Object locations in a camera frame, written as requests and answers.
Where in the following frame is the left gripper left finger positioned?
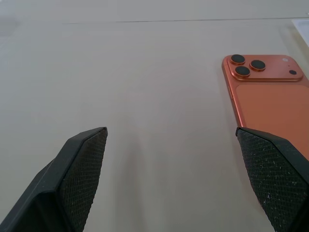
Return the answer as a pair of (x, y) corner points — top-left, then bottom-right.
(0, 126), (108, 232)

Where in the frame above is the orange smartphone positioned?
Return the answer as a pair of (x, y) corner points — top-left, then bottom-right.
(221, 53), (309, 161)

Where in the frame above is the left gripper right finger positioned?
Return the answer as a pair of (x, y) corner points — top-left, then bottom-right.
(235, 127), (309, 232)

